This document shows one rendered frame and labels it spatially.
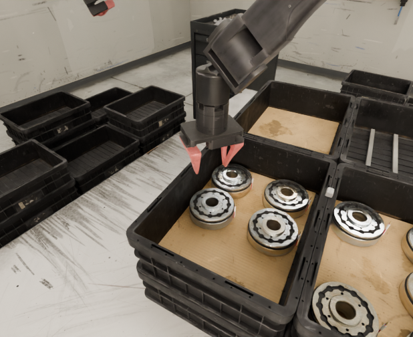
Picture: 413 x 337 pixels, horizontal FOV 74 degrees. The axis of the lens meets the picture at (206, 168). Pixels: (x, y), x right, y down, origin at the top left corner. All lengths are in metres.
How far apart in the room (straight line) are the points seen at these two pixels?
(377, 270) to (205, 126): 0.43
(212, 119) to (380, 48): 3.44
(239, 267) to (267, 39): 0.40
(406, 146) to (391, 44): 2.81
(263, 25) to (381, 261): 0.50
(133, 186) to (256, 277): 0.53
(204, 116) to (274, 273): 0.33
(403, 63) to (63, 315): 3.72
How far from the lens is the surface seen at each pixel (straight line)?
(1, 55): 3.29
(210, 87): 0.44
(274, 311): 0.43
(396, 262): 0.69
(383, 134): 1.10
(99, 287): 0.74
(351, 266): 0.64
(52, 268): 0.82
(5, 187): 1.50
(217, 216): 0.61
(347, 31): 3.85
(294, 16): 0.38
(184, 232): 0.62
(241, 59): 0.40
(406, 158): 1.00
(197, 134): 0.49
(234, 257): 0.59
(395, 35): 3.79
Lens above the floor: 1.32
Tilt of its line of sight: 39 degrees down
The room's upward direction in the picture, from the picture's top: straight up
